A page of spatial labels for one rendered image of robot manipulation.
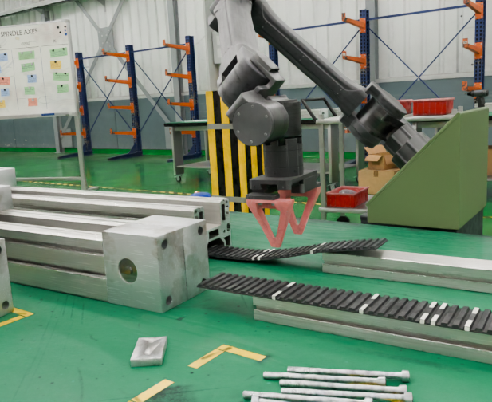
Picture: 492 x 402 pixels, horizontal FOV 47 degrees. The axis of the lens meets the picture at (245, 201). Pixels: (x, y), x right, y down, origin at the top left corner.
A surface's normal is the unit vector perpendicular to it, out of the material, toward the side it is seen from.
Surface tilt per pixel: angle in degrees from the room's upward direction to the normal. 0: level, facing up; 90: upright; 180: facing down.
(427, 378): 0
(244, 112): 91
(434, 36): 90
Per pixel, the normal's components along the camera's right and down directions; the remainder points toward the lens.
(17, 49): -0.29, 0.18
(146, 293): -0.53, 0.18
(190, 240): 0.85, 0.05
